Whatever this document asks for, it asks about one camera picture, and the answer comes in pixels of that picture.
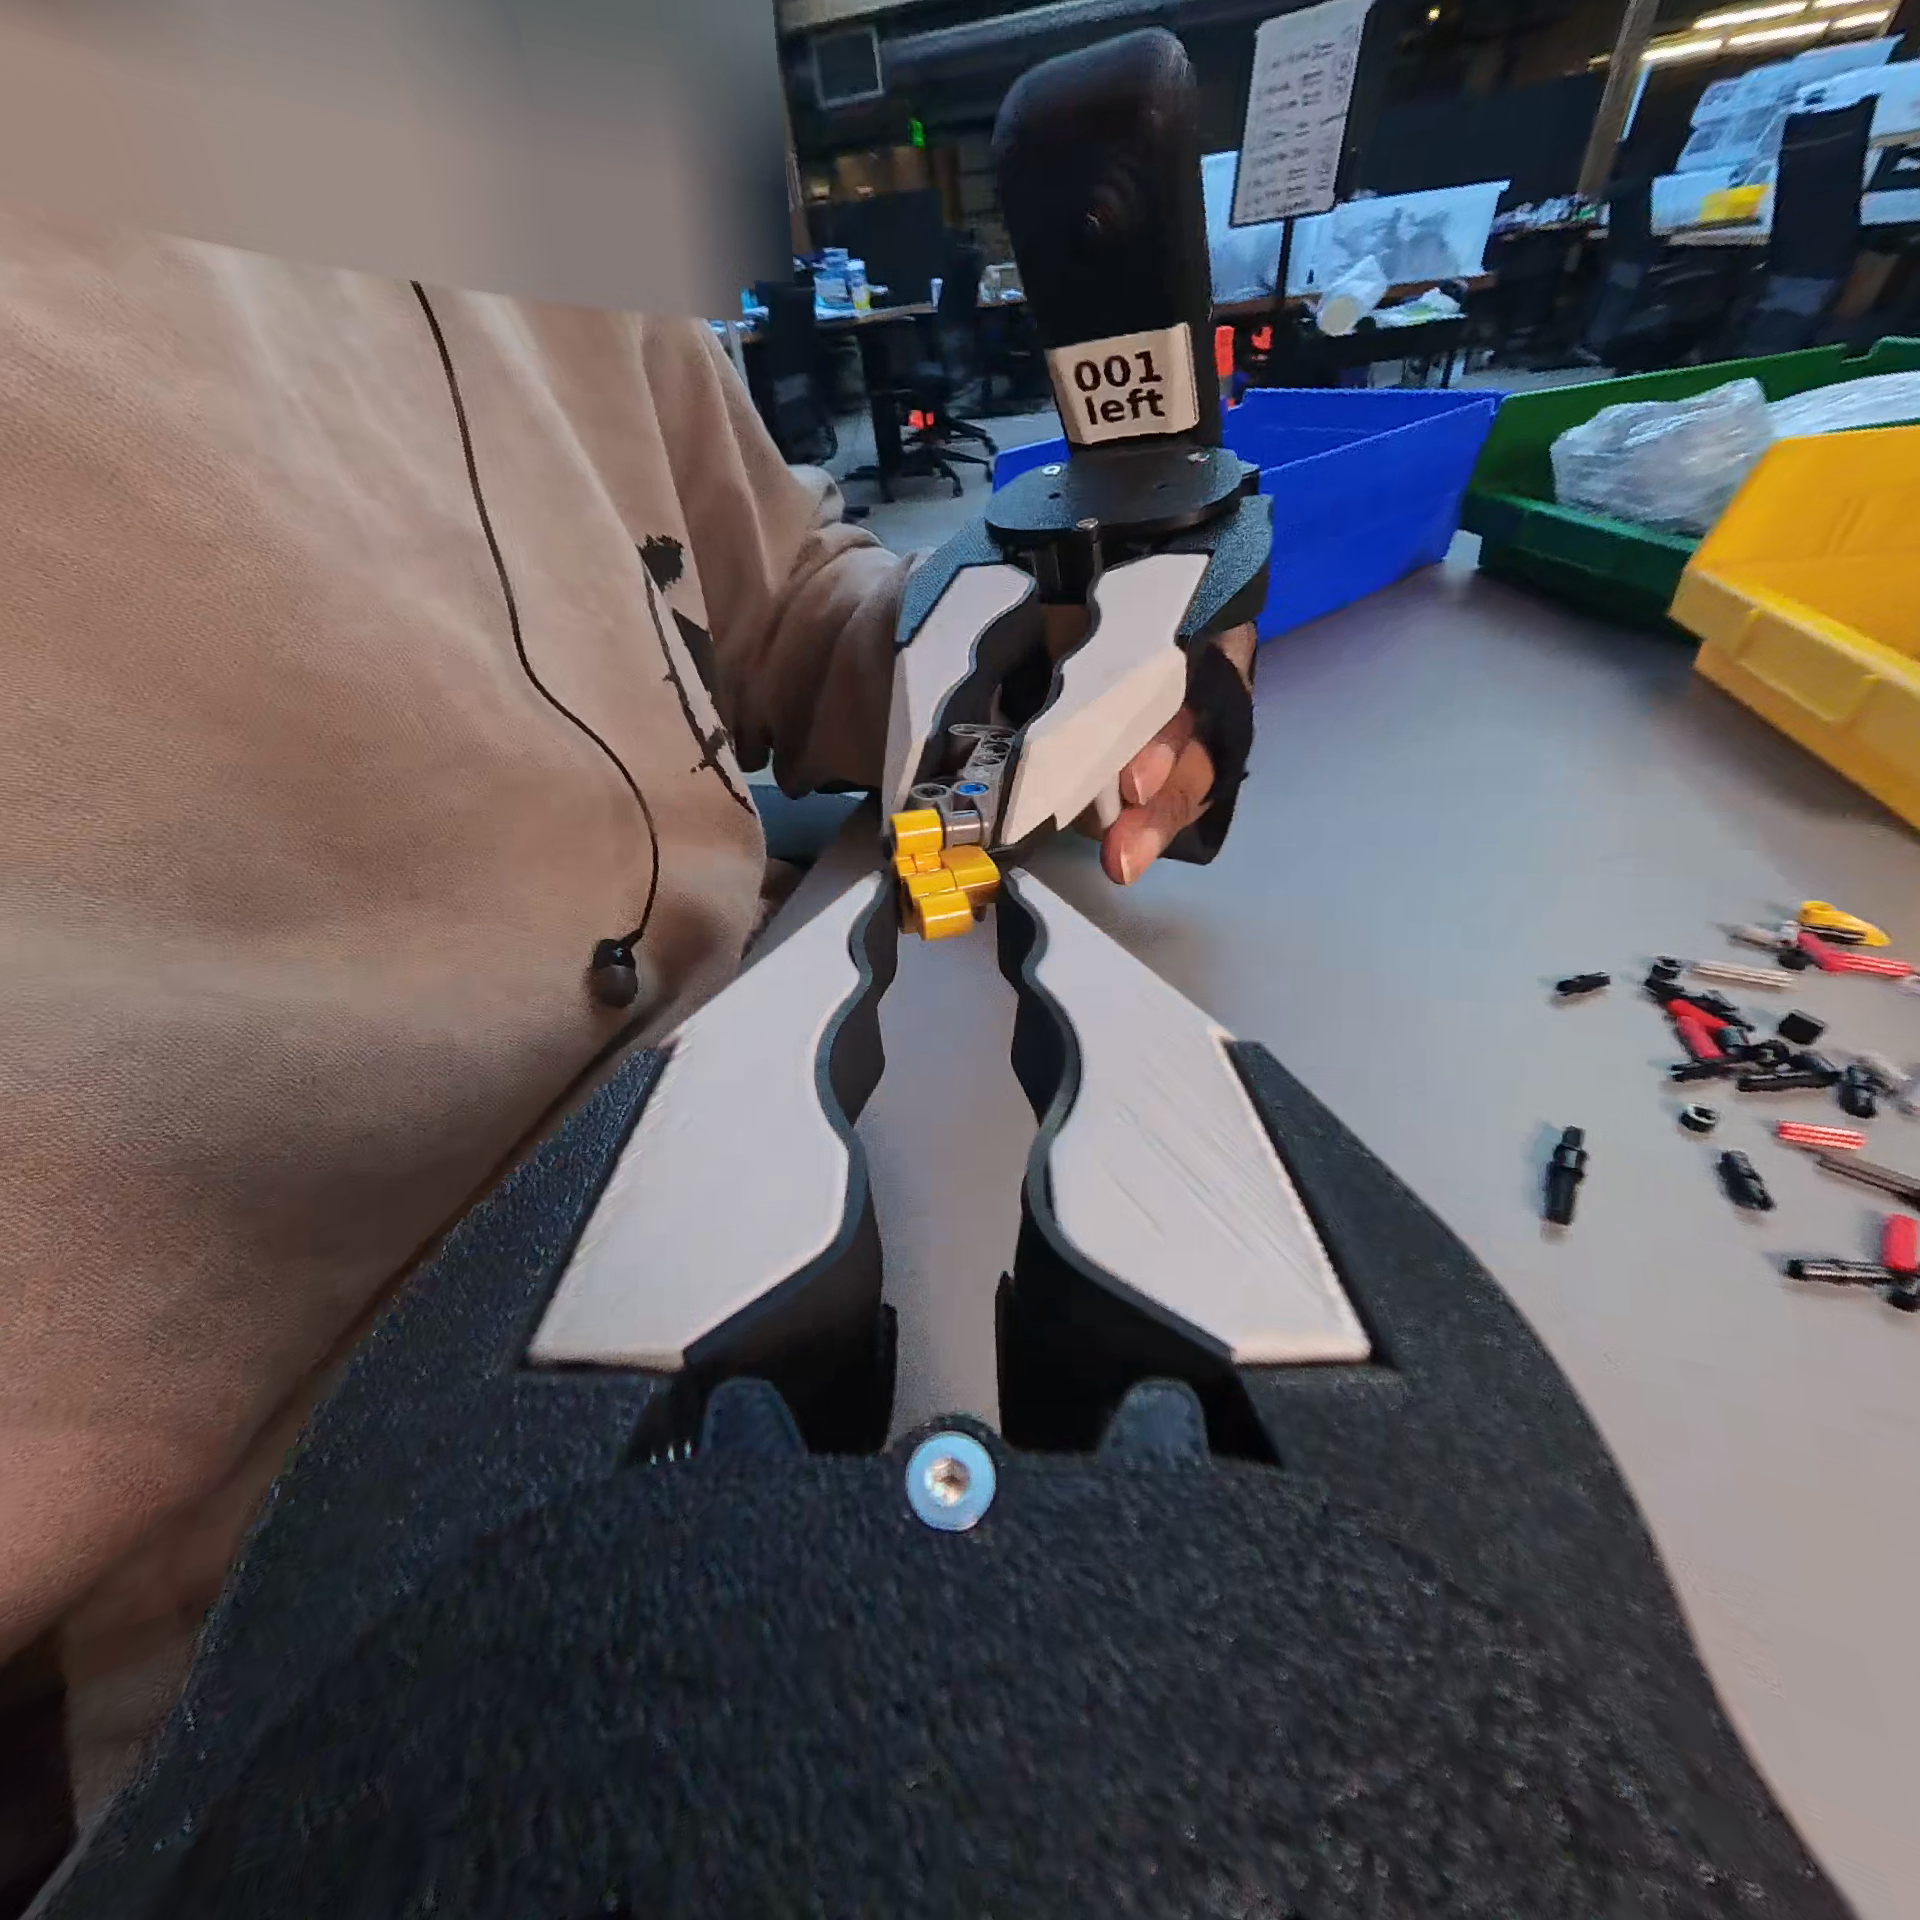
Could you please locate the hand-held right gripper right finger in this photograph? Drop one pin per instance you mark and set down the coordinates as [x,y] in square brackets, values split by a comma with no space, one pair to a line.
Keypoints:
[1186,1201]

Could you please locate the yellow building block assembly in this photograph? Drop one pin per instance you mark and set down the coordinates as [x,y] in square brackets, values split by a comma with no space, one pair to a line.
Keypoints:
[945,871]

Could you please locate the black office chair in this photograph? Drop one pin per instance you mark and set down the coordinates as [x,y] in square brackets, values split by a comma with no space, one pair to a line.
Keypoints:
[901,347]

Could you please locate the clear plastic bag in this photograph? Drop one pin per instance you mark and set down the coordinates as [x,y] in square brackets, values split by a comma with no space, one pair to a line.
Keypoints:
[1681,451]

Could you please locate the person's left forearm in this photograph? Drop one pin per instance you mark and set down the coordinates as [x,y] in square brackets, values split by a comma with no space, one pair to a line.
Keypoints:
[811,602]

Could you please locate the pile of black red pieces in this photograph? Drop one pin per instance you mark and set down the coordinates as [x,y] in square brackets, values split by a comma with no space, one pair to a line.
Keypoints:
[1771,1050]

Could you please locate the yellow plastic bin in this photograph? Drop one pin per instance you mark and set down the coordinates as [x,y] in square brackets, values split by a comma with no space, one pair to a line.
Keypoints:
[1830,602]

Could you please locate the green plastic bin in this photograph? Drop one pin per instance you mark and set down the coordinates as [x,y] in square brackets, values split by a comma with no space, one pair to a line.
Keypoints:
[1561,557]

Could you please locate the person's torso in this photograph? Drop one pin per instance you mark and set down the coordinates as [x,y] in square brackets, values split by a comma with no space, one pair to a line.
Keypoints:
[271,901]

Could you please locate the person's left hand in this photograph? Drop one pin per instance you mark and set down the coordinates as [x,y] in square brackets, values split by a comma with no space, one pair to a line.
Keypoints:
[1186,781]

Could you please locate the blue plastic bin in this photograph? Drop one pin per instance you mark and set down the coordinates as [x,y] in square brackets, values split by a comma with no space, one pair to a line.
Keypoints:
[1365,496]

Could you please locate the white sign board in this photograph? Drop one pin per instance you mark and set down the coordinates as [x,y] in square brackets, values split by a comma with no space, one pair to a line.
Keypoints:
[1299,106]

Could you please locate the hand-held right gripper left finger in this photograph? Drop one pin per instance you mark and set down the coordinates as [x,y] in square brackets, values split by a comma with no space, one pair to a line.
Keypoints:
[721,1201]

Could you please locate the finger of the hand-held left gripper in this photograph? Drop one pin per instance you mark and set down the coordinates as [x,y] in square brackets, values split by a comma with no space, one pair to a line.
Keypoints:
[1116,691]
[945,691]

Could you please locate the grey desk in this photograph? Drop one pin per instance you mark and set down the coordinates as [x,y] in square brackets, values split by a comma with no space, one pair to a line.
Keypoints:
[1441,901]

